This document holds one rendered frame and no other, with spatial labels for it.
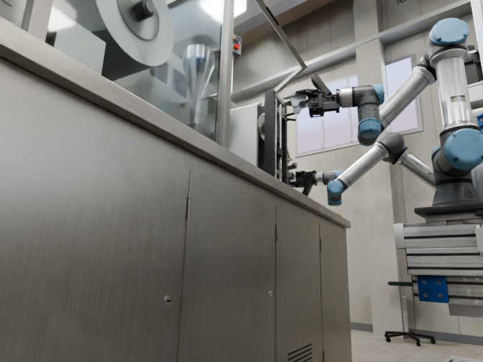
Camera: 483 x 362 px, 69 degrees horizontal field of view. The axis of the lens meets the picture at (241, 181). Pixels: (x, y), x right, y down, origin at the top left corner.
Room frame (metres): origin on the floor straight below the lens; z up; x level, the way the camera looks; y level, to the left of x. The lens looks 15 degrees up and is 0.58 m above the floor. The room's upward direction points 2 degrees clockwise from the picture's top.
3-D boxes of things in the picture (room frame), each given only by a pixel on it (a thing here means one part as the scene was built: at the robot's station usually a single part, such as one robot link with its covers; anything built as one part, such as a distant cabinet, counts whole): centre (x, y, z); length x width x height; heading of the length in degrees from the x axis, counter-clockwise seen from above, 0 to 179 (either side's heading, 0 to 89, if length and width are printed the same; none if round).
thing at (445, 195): (1.21, -0.76, 0.87); 0.15 x 0.15 x 0.10
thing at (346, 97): (1.19, -0.38, 1.23); 0.08 x 0.05 x 0.08; 163
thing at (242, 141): (1.75, 0.06, 1.17); 0.34 x 0.05 x 0.54; 60
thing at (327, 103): (1.21, -0.30, 1.22); 0.12 x 0.08 x 0.09; 73
